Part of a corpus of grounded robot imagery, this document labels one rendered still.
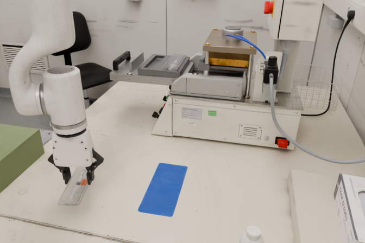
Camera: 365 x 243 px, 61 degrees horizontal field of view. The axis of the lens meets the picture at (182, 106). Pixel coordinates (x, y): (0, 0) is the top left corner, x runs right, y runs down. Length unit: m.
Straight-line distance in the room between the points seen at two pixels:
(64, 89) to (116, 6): 2.11
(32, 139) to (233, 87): 0.69
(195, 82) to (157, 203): 0.43
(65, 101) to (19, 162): 0.39
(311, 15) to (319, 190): 0.51
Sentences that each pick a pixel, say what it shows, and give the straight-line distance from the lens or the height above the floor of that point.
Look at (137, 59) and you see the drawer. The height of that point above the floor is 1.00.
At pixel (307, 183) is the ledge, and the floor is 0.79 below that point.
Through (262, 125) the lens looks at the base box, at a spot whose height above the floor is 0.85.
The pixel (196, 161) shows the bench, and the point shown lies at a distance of 1.08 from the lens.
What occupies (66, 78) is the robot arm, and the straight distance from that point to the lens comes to 0.76.
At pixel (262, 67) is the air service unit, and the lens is 1.00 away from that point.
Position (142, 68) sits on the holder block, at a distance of 1.20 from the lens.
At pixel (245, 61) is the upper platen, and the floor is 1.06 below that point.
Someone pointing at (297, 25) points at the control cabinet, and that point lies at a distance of 1.03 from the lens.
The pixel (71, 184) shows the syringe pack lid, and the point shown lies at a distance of 0.94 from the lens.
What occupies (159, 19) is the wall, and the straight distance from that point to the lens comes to 2.71.
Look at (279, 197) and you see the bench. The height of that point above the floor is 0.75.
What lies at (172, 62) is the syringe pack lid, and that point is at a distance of 1.24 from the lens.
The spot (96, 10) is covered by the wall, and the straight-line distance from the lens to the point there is 2.92.
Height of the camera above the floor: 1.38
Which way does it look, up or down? 26 degrees down
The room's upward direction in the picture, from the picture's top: 1 degrees clockwise
